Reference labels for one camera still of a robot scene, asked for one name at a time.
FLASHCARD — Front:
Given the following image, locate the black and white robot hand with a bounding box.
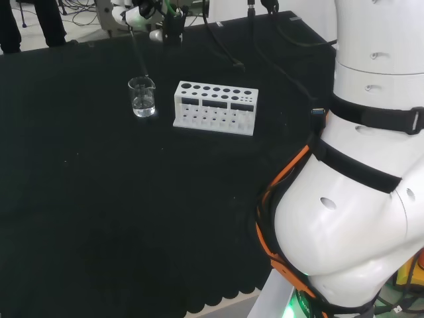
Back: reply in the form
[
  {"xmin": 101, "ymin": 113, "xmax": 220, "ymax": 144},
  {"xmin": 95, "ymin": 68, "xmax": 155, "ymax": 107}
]
[{"xmin": 111, "ymin": 0, "xmax": 186, "ymax": 47}]

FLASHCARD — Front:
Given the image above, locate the orange cable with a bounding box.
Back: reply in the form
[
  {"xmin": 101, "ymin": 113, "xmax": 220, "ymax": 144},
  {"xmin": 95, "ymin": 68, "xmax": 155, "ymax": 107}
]
[{"xmin": 254, "ymin": 142, "xmax": 319, "ymax": 299}]

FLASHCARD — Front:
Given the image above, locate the yellow stop button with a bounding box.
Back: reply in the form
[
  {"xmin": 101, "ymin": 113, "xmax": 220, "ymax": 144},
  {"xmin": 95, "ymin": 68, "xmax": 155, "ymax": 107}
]
[{"xmin": 393, "ymin": 250, "xmax": 424, "ymax": 299}]

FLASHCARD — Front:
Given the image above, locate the clear glass beaker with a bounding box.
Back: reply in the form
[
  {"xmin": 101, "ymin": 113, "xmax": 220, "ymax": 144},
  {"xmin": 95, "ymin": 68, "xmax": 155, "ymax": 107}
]
[{"xmin": 127, "ymin": 76, "xmax": 157, "ymax": 118}]

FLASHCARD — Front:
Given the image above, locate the person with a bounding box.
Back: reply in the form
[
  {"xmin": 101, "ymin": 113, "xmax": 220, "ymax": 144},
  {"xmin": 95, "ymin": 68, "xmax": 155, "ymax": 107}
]
[{"xmin": 0, "ymin": 0, "xmax": 67, "ymax": 54}]

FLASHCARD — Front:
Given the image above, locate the black cable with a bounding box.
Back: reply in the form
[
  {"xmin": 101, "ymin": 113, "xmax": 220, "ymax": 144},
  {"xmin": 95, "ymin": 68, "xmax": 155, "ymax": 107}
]
[
  {"xmin": 246, "ymin": 0, "xmax": 327, "ymax": 133},
  {"xmin": 201, "ymin": 0, "xmax": 246, "ymax": 72},
  {"xmin": 260, "ymin": 0, "xmax": 338, "ymax": 47}
]

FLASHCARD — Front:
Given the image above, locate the white test tube rack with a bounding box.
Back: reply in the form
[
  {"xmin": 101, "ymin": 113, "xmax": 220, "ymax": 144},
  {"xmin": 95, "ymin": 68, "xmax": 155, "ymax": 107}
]
[{"xmin": 172, "ymin": 80, "xmax": 259, "ymax": 137}]

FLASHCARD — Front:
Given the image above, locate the green cable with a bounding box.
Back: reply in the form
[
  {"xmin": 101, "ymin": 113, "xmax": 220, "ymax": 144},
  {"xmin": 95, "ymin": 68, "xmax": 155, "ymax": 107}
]
[{"xmin": 164, "ymin": 0, "xmax": 184, "ymax": 17}]

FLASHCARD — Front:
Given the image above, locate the black bench cloth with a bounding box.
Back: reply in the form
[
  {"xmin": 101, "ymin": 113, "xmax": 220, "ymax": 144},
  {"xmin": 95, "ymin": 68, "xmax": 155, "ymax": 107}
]
[{"xmin": 0, "ymin": 9, "xmax": 337, "ymax": 315}]

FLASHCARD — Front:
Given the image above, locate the clear glass rod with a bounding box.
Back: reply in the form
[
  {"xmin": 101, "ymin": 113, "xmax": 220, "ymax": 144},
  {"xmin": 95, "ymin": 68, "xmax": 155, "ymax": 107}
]
[{"xmin": 129, "ymin": 28, "xmax": 149, "ymax": 99}]

